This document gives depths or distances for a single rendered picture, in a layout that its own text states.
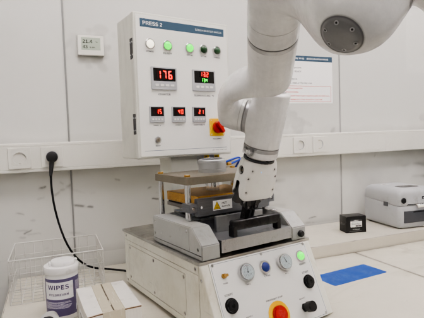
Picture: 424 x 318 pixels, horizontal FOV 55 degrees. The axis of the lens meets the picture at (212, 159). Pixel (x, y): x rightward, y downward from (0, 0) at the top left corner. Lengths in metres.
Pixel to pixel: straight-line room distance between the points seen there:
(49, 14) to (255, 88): 0.97
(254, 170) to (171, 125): 0.37
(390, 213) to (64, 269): 1.34
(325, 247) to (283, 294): 0.58
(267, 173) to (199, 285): 0.30
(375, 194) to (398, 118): 0.46
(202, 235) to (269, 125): 0.29
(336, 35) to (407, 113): 1.79
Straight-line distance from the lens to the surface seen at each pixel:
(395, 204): 1.88
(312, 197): 1.91
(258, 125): 0.91
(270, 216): 1.03
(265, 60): 0.73
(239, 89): 0.83
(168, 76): 1.22
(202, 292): 0.94
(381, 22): 0.51
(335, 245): 1.61
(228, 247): 0.96
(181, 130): 1.23
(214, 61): 1.32
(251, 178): 0.95
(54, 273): 1.13
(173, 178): 1.06
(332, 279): 1.37
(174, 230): 1.02
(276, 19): 0.67
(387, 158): 2.18
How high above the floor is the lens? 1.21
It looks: 3 degrees down
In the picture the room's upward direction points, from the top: 2 degrees counter-clockwise
